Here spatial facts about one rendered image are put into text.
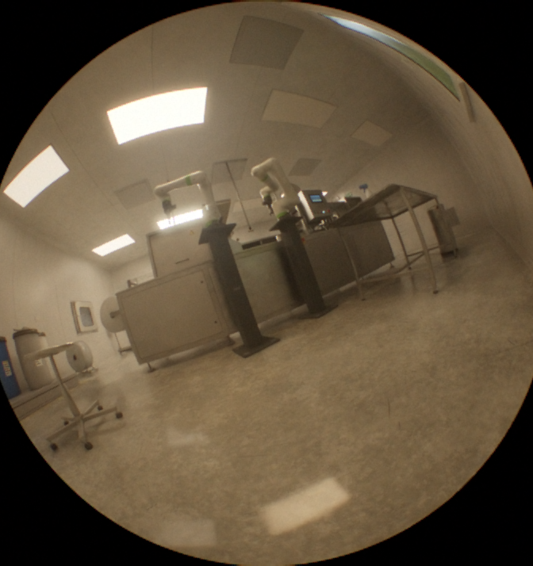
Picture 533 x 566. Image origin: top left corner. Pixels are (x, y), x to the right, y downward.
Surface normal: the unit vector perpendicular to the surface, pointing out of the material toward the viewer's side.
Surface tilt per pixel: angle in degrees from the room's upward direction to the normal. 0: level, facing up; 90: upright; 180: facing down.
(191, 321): 90
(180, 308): 90
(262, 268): 90
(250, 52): 180
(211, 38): 180
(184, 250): 90
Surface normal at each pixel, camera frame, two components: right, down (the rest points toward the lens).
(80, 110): 0.33, 0.94
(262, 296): 0.29, -0.13
